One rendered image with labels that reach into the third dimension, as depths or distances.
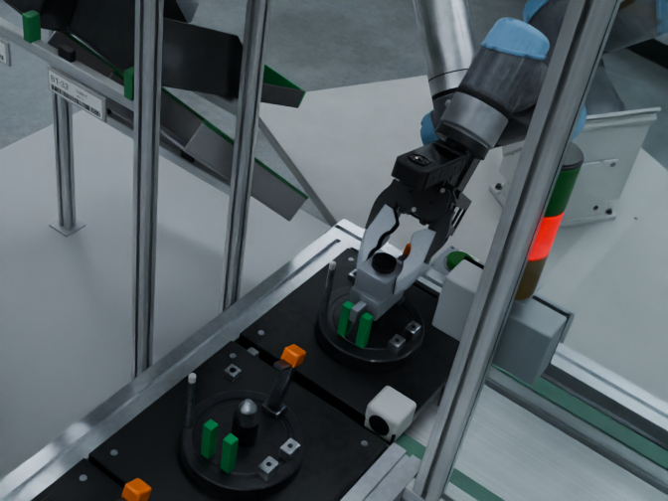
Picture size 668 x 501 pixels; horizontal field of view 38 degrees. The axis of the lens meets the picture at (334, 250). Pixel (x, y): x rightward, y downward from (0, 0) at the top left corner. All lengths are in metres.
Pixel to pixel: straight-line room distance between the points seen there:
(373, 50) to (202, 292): 2.60
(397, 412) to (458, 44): 0.51
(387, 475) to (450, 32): 0.60
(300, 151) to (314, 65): 2.03
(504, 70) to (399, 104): 0.76
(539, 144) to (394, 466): 0.48
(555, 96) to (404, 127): 1.10
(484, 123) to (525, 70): 0.08
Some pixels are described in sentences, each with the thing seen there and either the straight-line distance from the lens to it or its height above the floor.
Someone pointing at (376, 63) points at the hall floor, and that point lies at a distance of 3.87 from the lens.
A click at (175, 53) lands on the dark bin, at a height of 1.32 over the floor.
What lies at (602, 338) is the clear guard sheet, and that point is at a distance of 0.90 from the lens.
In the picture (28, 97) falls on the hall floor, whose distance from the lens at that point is 3.48.
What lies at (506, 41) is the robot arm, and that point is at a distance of 1.22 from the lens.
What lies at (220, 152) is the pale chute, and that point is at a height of 1.16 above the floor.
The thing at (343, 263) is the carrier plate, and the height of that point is 0.97.
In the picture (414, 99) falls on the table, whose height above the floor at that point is 0.86.
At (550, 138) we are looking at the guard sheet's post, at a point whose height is 1.45.
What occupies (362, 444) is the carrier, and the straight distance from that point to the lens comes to 1.15.
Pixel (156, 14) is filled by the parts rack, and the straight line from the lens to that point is 0.97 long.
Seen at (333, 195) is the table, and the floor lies 0.86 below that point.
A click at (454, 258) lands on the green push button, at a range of 1.42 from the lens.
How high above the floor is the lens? 1.86
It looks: 40 degrees down
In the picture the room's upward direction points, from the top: 11 degrees clockwise
